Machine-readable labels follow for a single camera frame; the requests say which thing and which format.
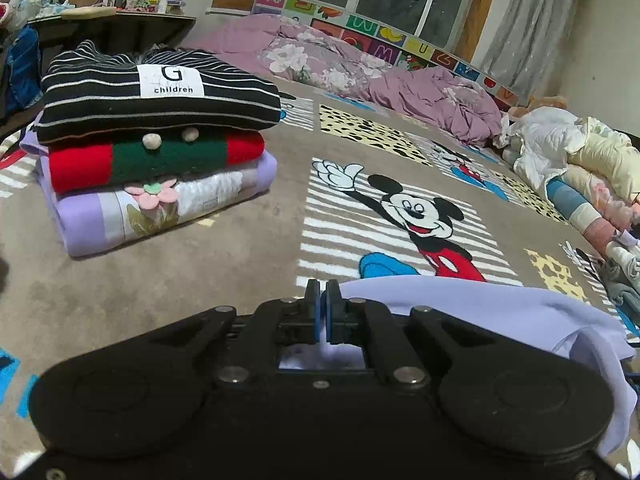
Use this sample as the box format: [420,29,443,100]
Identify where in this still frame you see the cream bedding pile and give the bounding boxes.
[561,117,640,231]

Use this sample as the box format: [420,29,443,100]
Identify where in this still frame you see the grey curtain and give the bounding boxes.
[480,0,577,98]

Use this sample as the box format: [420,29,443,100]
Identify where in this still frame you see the blue striped sock garment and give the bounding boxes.
[547,178,616,258]

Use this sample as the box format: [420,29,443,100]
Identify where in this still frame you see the dark cluttered side table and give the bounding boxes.
[28,12,196,73]

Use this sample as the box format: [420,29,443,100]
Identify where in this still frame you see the lavender sweatpants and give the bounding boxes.
[341,275,637,456]

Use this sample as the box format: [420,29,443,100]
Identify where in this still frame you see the grey folded clothes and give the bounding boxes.
[600,259,639,327]

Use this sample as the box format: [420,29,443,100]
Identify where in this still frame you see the colourful alphabet foam board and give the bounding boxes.
[250,0,520,110]

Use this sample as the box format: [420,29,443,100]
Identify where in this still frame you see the Mickey Mouse brown blanket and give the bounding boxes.
[1,84,639,479]

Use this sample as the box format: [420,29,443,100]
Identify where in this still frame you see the pink floral quilt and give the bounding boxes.
[182,14,502,144]

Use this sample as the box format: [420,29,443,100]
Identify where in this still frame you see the red green folded sweater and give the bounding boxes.
[49,130,265,194]

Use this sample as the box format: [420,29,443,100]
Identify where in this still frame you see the lavender floral folded garment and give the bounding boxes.
[21,130,278,258]

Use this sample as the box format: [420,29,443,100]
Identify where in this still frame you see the black striped folded sweater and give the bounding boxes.
[35,40,282,145]

